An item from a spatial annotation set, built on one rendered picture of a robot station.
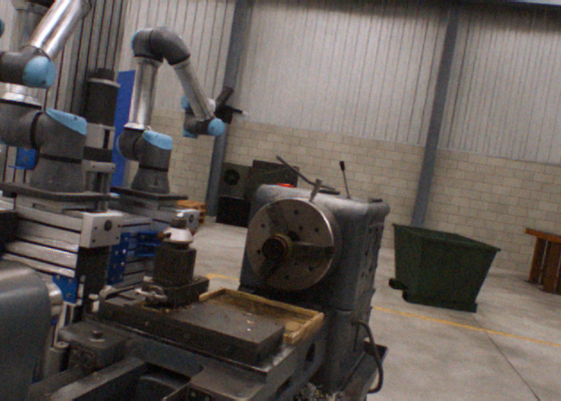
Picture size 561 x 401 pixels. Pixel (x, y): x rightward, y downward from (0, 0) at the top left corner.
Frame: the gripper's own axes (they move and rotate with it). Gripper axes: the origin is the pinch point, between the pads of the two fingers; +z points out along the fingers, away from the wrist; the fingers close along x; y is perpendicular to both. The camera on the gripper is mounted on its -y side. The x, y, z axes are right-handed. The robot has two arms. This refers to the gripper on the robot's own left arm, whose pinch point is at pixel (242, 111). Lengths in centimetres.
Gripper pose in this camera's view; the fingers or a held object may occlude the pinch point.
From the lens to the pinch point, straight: 248.0
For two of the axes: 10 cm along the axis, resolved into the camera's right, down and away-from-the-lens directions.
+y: -2.6, 9.6, 1.4
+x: 7.2, 2.9, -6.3
